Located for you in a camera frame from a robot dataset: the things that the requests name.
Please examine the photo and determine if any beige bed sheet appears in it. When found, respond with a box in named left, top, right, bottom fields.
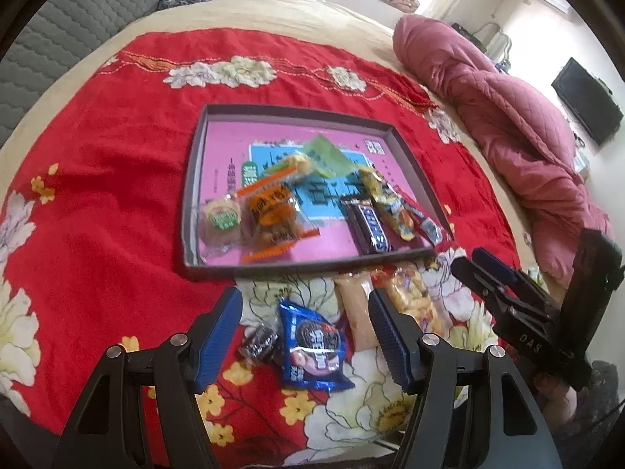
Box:
left=0, top=0, right=587, bottom=469

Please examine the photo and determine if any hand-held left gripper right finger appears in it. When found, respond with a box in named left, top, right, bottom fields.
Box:
left=368, top=288, right=557, bottom=469

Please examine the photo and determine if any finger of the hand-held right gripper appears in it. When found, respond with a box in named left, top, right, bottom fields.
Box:
left=473, top=248, right=557, bottom=313
left=450, top=256, right=550, bottom=333

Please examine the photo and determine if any red snack bar packet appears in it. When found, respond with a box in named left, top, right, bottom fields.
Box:
left=398, top=190, right=446, bottom=247

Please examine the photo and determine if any light green packet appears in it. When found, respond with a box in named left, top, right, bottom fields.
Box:
left=303, top=134, right=359, bottom=179

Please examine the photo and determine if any orange-edged brown pastry packet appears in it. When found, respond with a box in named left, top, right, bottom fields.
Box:
left=238, top=176, right=320, bottom=262

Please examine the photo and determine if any pink quilt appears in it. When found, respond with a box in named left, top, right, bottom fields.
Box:
left=393, top=14, right=613, bottom=289

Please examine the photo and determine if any small dark cookie packet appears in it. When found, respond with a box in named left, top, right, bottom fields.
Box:
left=237, top=323, right=281, bottom=365

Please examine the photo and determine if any black bag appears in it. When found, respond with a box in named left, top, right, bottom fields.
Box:
left=452, top=22, right=486, bottom=50

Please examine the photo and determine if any dark grey cloth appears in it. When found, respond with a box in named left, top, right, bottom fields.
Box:
left=547, top=359, right=625, bottom=469

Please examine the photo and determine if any red floral cloth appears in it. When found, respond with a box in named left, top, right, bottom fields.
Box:
left=0, top=29, right=523, bottom=467

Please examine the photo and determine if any black television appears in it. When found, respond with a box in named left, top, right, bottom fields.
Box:
left=552, top=57, right=625, bottom=146

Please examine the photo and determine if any person's right hand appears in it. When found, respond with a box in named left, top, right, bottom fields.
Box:
left=534, top=376, right=584, bottom=426

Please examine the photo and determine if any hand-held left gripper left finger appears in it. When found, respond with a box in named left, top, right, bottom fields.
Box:
left=51, top=287, right=244, bottom=469

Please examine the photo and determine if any blue cookie packet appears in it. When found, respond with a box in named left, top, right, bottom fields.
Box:
left=277, top=298, right=355, bottom=392

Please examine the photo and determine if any yellow puff snack packet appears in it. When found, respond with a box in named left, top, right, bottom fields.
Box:
left=373, top=266, right=455, bottom=338

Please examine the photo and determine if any yellow pastry clear packet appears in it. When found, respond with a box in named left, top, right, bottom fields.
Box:
left=264, top=151, right=316, bottom=181

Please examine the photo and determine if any dark chocolate bar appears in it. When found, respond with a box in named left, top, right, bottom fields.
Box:
left=339, top=193, right=394, bottom=255

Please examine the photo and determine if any green round pastry packet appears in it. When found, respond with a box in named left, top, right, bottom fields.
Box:
left=198, top=192, right=245, bottom=255

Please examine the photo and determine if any beige wafer packet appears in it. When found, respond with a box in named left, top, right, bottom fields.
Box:
left=334, top=274, right=379, bottom=353

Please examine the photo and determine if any grey quilted headboard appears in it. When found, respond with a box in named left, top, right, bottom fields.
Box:
left=0, top=0, right=206, bottom=150

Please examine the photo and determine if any grey tray with pink print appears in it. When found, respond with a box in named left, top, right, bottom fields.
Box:
left=180, top=104, right=455, bottom=281

